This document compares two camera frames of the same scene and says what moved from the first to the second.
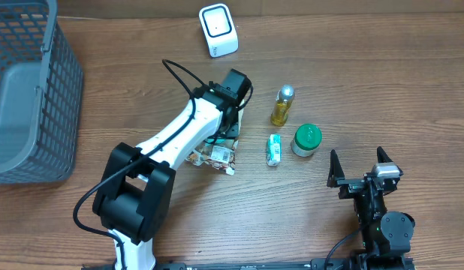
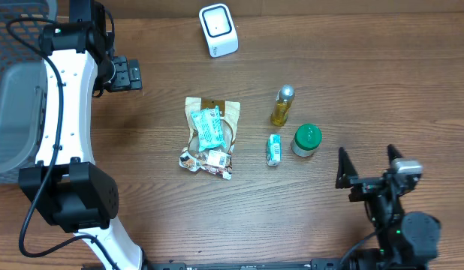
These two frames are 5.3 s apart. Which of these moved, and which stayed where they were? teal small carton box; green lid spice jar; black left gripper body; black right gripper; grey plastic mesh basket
Moved: black right gripper; black left gripper body
Stayed: teal small carton box; grey plastic mesh basket; green lid spice jar
